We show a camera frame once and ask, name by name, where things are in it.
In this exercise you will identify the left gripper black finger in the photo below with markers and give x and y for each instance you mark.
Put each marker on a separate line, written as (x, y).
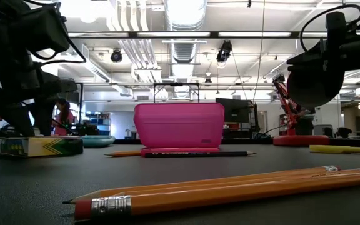
(45, 118)
(19, 123)

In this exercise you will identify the yellow green crayon box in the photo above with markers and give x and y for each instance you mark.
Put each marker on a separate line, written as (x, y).
(39, 147)

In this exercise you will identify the yellow highlighter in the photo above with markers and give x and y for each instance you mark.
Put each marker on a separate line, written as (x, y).
(339, 149)

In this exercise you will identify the pink plastic pencil box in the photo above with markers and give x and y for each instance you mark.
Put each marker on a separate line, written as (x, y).
(180, 125)

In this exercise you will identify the pink marker pen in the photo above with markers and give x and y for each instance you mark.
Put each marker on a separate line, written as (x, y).
(180, 150)

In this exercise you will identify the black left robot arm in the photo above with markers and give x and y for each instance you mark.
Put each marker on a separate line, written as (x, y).
(5, 37)

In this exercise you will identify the person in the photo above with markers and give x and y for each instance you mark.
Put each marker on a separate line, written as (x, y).
(64, 118)

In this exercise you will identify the teal calculator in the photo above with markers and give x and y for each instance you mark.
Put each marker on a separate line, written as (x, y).
(98, 141)

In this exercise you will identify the black office chair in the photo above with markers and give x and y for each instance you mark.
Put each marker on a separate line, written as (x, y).
(344, 132)

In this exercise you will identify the black computer monitor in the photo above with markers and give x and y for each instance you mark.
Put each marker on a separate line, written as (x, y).
(233, 109)

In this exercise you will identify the black table mat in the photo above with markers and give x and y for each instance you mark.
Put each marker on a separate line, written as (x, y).
(167, 175)

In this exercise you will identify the black pencil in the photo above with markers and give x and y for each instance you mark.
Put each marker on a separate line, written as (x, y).
(198, 154)

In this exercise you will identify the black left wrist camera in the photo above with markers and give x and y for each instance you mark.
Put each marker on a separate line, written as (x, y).
(48, 29)

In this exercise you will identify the black ceiling light rail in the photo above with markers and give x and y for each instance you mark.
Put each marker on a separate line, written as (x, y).
(214, 34)

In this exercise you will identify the silver ventilation duct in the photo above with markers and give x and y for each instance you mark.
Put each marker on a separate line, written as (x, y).
(184, 18)

